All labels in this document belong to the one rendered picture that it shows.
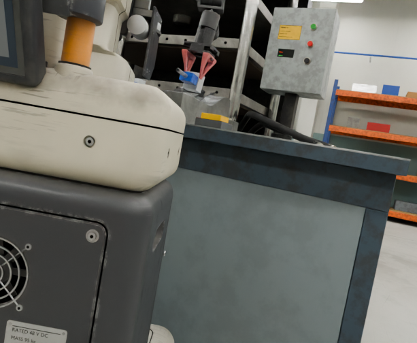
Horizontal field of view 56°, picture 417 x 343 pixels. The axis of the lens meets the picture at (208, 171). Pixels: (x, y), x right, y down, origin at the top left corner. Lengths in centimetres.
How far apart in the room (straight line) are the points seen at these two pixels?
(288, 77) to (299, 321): 125
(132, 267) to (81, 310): 7
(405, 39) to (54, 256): 793
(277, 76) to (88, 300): 168
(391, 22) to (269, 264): 743
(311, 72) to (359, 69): 607
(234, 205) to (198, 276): 23
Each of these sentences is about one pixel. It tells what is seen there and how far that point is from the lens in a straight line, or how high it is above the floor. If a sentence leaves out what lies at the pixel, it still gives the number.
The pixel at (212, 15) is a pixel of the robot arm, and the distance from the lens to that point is 129.
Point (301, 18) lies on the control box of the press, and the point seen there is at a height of 142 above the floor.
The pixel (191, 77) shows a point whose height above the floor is 94.
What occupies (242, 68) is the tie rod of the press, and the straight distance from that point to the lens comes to 195.
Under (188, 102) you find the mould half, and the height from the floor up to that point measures 87.
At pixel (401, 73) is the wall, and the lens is 804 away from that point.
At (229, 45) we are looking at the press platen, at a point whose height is 125.
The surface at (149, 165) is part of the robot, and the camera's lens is 45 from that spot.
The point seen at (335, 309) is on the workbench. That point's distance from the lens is 108.
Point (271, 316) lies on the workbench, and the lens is 112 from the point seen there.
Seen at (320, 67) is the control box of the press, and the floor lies 119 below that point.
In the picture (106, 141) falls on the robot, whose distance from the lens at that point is 45.
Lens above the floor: 76
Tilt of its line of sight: 4 degrees down
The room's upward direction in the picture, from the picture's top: 10 degrees clockwise
